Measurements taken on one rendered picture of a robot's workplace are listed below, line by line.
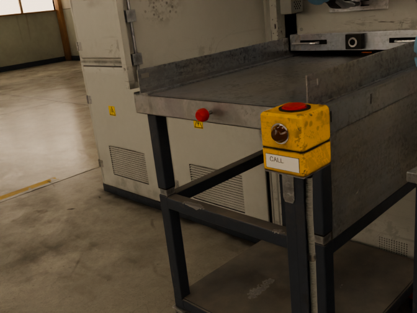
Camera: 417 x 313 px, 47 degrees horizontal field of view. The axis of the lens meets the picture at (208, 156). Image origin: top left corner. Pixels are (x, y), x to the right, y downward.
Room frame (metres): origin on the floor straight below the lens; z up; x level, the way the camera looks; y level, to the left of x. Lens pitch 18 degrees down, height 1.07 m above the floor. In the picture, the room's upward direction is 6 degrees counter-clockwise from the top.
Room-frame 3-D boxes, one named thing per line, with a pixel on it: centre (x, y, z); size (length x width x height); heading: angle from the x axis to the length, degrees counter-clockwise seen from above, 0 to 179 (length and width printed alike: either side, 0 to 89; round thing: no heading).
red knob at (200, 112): (1.13, 0.00, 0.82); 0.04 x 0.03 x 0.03; 133
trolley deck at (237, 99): (1.37, -0.27, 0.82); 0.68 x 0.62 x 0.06; 133
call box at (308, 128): (0.73, -0.14, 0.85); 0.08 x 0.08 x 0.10; 43
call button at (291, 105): (0.73, -0.14, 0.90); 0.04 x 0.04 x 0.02
